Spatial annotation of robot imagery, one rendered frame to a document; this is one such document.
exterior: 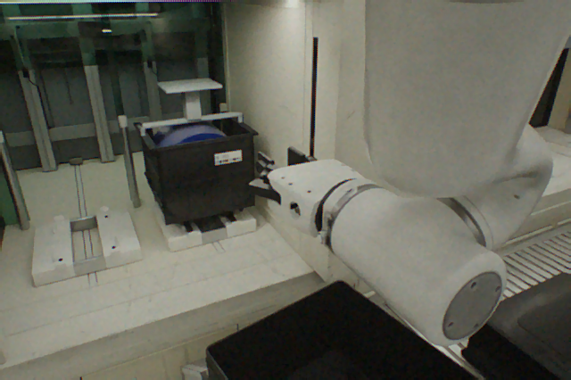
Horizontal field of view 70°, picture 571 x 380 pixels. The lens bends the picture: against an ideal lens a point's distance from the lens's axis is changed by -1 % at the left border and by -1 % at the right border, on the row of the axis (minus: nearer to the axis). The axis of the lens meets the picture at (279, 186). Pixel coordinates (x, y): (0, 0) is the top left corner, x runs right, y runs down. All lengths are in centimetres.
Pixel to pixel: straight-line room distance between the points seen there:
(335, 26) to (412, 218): 40
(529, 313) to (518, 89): 75
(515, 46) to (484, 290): 21
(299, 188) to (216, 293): 44
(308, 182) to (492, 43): 31
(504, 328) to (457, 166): 66
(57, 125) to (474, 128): 144
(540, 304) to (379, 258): 63
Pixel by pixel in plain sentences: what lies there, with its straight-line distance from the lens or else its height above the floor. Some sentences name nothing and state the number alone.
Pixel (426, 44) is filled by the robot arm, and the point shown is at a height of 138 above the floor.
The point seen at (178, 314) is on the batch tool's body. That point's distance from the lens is 81.
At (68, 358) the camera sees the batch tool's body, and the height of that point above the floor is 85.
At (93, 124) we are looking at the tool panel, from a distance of 154.
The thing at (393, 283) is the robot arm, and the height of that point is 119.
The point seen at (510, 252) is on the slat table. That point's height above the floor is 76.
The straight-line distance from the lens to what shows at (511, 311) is 91.
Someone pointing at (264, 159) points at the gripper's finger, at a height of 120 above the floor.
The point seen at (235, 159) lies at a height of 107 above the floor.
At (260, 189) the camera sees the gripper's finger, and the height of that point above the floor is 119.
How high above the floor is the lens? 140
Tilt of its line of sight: 25 degrees down
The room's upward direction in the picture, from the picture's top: straight up
